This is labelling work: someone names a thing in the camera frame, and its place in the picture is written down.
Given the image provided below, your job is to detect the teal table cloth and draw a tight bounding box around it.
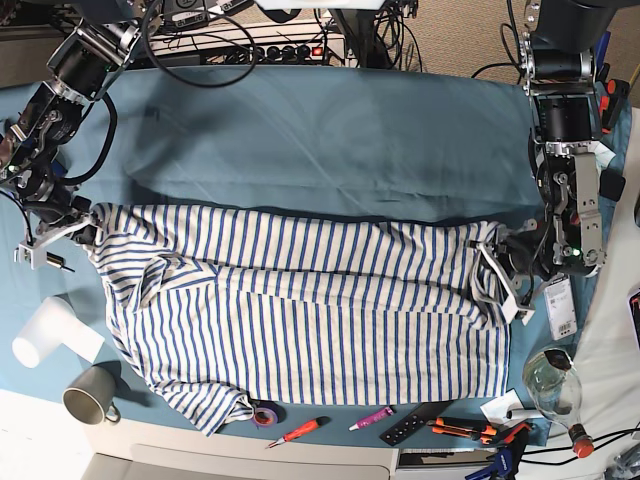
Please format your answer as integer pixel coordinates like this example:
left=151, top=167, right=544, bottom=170
left=0, top=62, right=632, bottom=449

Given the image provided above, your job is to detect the white marker pen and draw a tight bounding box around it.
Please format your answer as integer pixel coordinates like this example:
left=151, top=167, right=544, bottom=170
left=506, top=409, right=543, bottom=421

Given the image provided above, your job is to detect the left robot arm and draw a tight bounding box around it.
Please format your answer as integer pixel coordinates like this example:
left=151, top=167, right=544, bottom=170
left=472, top=1, right=631, bottom=322

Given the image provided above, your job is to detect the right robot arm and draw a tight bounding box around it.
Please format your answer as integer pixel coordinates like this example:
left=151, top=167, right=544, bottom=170
left=1, top=1, right=162, bottom=270

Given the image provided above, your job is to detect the clear blister pack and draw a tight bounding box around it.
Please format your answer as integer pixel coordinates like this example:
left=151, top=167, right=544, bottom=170
left=544, top=276, right=578, bottom=341

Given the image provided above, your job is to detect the small black square box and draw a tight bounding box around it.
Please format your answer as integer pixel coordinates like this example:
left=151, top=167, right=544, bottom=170
left=599, top=169, right=626, bottom=202

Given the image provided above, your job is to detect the orange black box cutter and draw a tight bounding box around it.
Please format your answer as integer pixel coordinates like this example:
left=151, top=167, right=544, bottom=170
left=427, top=417, right=498, bottom=445

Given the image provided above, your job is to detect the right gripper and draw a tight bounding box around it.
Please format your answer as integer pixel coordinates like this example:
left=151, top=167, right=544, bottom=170
left=13, top=196, right=97, bottom=270

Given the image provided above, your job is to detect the red utility knife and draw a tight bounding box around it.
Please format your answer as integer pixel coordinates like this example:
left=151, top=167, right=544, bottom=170
left=267, top=416, right=330, bottom=449

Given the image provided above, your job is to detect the blue white striped T-shirt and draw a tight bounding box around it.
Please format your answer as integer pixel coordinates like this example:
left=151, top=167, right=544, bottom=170
left=87, top=204, right=510, bottom=435

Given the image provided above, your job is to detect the black power strip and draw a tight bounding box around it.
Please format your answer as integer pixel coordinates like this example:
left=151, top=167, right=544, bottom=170
left=210, top=45, right=327, bottom=65

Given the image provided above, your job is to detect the pink tube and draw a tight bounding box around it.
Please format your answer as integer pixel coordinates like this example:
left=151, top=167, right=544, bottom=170
left=348, top=406, right=395, bottom=431

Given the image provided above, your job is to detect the orange black clamp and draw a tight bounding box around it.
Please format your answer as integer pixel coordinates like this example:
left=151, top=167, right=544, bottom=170
left=599, top=79, right=631, bottom=134

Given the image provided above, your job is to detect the clear glass bottle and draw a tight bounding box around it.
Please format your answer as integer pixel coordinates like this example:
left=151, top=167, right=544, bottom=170
left=522, top=347, right=595, bottom=459

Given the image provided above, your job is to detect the purple tape roll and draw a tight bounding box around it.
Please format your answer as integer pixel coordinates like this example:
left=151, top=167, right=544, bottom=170
left=251, top=403, right=280, bottom=429

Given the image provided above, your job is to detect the grey ceramic mug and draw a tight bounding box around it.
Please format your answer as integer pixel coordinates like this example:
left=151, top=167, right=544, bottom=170
left=62, top=366, right=121, bottom=426

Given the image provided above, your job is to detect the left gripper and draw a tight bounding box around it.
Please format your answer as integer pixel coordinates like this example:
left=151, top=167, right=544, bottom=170
left=467, top=219, right=546, bottom=323

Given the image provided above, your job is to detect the black remote control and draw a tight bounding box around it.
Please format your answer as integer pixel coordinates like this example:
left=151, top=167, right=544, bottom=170
left=379, top=400, right=452, bottom=447

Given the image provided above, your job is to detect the blue black clamp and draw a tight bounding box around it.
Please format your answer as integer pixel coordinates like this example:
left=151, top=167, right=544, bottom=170
left=465, top=422, right=532, bottom=480

